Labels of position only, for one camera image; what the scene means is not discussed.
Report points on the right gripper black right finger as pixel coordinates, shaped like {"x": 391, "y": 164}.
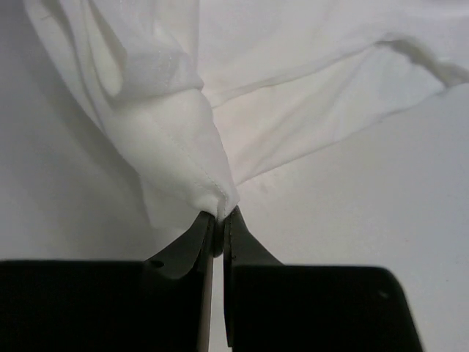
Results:
{"x": 272, "y": 306}

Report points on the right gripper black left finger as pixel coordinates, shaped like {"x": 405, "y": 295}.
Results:
{"x": 158, "y": 304}

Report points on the white t-shirt black print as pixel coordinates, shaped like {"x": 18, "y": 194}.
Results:
{"x": 201, "y": 96}

